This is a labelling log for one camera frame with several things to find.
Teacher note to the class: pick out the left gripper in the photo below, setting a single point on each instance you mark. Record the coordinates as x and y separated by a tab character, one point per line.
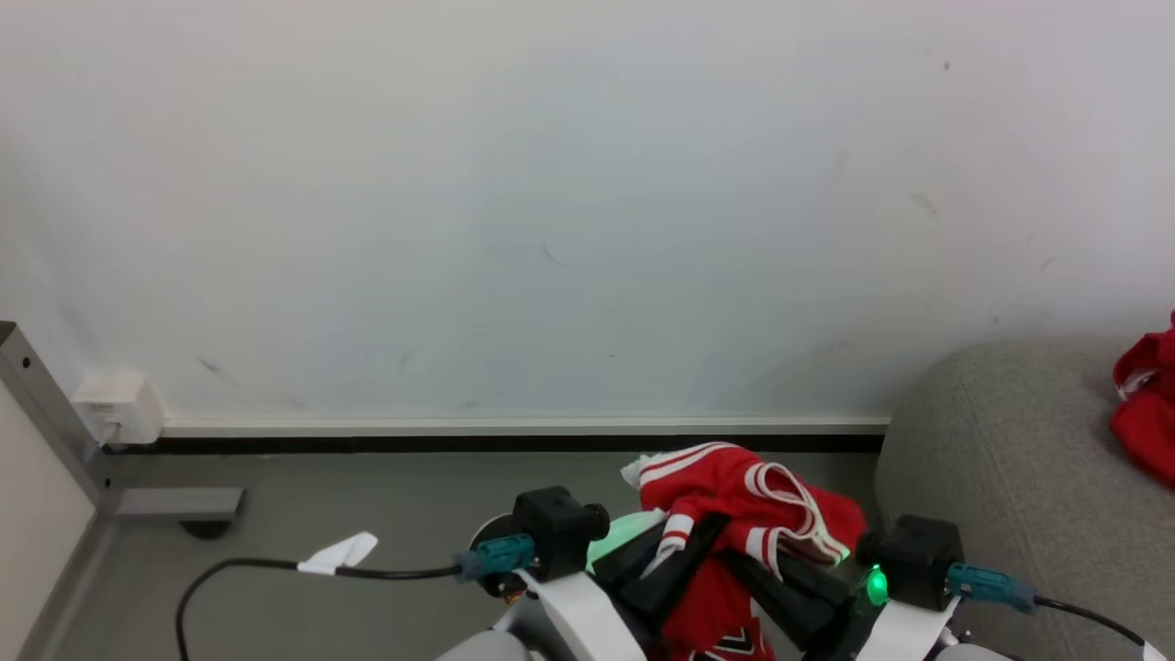
620	537

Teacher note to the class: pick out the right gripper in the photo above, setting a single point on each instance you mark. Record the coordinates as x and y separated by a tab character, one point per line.
867	597

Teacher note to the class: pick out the red jersey with white stripes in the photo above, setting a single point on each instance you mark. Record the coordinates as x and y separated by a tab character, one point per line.
734	496

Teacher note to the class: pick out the red garment with white trim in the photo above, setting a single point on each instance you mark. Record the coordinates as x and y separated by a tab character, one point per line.
1147	413

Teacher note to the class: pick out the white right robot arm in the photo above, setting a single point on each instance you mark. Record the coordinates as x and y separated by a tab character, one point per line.
904	633

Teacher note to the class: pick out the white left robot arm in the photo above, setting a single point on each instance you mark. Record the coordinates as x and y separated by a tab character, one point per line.
569	620

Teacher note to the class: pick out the grey fabric sofa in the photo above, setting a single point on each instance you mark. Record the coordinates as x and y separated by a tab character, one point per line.
1001	459

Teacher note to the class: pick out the white baseboard strip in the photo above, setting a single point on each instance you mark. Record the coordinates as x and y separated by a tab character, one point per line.
523	427

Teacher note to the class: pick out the black caster wheel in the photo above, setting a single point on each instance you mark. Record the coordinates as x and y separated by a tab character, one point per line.
207	529

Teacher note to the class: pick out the grey metal foot bar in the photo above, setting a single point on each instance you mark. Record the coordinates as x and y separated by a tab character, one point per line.
179	503

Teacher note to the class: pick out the beige panel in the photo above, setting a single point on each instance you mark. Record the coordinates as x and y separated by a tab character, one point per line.
37	523

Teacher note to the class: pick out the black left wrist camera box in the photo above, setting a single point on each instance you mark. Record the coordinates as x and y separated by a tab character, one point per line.
555	532

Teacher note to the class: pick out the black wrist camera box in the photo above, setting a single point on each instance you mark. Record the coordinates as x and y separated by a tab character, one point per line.
555	532
913	562

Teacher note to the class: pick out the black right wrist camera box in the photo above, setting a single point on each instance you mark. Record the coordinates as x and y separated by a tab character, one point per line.
913	562

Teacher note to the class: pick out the white wall socket box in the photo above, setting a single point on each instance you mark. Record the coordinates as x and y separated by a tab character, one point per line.
119	407

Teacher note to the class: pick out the grey metal frame post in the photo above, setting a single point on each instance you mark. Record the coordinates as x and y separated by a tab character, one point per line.
50	418

